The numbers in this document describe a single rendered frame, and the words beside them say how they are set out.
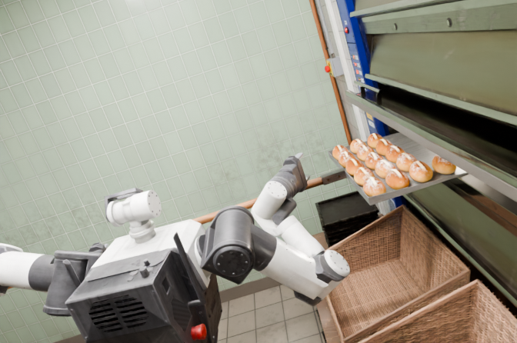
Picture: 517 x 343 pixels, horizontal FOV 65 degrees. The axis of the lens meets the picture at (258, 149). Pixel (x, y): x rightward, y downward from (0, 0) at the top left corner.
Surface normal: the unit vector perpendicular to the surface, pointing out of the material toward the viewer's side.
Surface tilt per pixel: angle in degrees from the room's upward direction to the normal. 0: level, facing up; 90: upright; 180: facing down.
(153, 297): 90
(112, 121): 90
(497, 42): 70
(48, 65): 90
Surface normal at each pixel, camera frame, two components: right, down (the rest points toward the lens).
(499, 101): -1.00, -0.02
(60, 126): 0.04, 0.26
